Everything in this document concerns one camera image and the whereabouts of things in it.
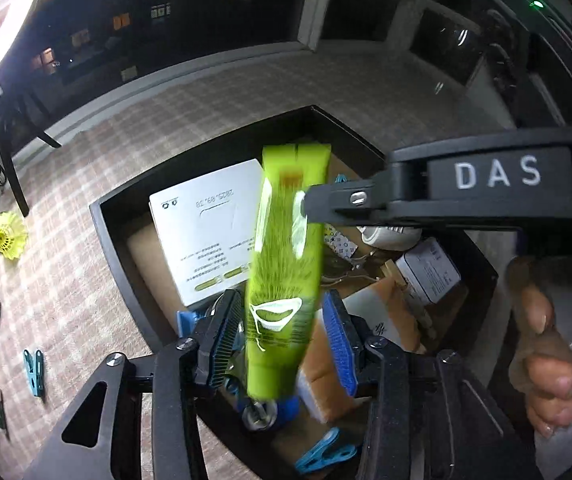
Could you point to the grey metal tin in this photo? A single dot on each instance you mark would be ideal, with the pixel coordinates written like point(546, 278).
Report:
point(428, 270)

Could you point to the person's right hand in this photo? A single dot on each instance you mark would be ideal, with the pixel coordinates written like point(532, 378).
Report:
point(540, 355)

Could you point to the green tube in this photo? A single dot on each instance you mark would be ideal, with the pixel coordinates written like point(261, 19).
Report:
point(281, 280)

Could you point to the wooden clothespin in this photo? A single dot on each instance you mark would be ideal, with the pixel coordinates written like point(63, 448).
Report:
point(390, 270)

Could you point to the white blue patterned packet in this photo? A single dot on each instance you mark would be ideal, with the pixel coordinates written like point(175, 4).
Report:
point(341, 244)

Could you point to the white plug adapter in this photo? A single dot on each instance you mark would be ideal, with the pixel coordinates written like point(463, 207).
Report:
point(385, 237)

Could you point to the yellow shuttlecock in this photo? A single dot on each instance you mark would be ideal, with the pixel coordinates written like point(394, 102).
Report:
point(8, 237)

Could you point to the blue plastic piece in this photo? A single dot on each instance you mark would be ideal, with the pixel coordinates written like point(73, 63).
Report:
point(186, 321)

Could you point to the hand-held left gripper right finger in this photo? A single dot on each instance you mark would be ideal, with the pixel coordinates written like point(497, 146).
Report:
point(338, 345)

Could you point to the plaid cloth desktop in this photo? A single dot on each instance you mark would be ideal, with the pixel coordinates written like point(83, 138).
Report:
point(91, 160)

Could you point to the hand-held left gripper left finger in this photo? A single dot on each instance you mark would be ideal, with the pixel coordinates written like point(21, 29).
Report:
point(226, 340)

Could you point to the teal plastic clip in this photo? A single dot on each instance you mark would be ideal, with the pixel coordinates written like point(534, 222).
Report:
point(33, 372)
point(323, 452)

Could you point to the white box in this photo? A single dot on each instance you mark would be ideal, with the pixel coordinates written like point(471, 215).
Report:
point(201, 240)

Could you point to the orange tissue pack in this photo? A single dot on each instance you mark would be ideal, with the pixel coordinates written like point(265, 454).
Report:
point(390, 305)

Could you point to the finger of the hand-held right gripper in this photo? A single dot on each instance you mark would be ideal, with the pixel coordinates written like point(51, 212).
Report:
point(350, 200)

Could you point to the black storage tray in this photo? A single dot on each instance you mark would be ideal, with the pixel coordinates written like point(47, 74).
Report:
point(138, 252)

